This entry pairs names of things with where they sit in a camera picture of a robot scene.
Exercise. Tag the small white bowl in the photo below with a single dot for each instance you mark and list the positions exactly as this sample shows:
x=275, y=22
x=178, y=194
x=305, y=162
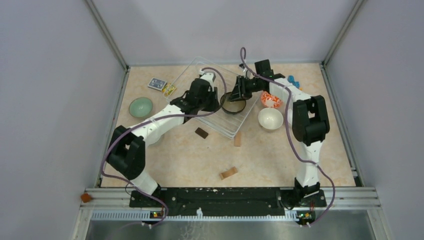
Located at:
x=289, y=116

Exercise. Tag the yellow owl card box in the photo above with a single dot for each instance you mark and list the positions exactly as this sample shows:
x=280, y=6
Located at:
x=168, y=89

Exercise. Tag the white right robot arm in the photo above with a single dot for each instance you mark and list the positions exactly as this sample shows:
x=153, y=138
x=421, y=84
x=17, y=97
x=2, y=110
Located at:
x=306, y=117

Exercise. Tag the arched wooden block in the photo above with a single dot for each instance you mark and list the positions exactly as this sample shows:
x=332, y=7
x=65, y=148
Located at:
x=228, y=173

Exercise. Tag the light wooden block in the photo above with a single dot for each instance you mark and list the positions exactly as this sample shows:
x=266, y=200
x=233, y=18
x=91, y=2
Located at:
x=238, y=139

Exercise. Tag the beige flower pattern bowl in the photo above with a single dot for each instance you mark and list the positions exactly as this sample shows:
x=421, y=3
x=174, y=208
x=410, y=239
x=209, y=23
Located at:
x=270, y=119

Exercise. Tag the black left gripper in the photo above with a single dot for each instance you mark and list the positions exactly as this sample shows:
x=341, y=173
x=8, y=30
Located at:
x=214, y=103

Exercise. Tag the large white bowl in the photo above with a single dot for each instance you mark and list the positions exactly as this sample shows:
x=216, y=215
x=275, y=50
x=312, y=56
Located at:
x=152, y=140

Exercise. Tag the colourful toy block car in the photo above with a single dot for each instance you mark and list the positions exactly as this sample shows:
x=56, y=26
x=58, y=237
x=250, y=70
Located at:
x=291, y=80

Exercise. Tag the blue playing card box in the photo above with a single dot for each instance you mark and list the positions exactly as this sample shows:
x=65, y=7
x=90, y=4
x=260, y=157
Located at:
x=157, y=84

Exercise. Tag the light green celadon bowl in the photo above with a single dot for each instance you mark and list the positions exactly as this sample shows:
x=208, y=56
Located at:
x=140, y=107

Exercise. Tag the dark teal bowl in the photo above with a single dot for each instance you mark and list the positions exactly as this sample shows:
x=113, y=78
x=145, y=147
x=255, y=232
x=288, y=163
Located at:
x=232, y=107

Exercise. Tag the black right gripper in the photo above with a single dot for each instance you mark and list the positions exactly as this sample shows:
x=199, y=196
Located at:
x=236, y=93

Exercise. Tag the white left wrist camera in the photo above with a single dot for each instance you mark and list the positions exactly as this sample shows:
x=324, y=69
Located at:
x=208, y=76

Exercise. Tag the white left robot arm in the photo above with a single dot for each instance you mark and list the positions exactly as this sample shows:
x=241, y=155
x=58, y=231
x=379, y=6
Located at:
x=127, y=150

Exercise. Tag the dark brown block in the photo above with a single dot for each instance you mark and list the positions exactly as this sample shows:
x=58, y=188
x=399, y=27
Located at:
x=201, y=132

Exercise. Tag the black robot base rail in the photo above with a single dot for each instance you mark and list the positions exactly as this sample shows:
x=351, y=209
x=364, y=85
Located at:
x=226, y=201

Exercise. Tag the orange block on frame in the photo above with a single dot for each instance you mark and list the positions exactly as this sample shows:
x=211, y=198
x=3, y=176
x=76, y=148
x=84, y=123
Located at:
x=86, y=198

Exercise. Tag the white orange pattern bowl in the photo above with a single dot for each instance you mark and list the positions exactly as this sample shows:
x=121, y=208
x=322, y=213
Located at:
x=270, y=101

